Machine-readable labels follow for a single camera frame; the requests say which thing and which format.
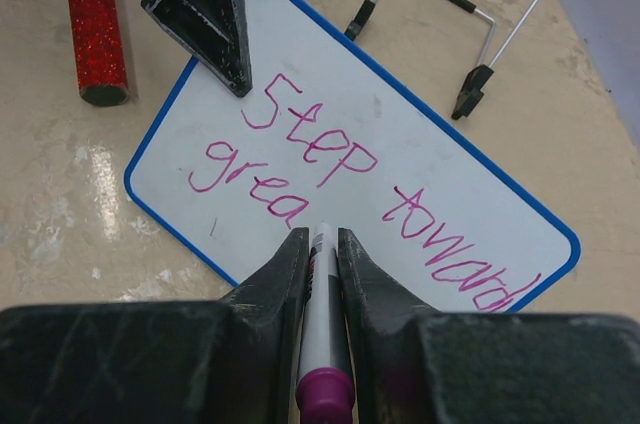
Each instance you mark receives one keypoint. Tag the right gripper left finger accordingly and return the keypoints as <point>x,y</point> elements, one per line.
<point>206,361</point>

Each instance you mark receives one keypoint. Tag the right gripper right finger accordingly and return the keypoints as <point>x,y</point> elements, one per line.
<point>415,364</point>

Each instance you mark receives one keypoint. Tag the purple whiteboard marker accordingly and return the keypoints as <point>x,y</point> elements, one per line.
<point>325,390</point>

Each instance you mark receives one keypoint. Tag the blue framed whiteboard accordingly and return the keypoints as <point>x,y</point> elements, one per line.
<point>327,135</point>

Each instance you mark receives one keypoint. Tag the red glitter microphone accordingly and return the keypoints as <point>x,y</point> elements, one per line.
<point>98,51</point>

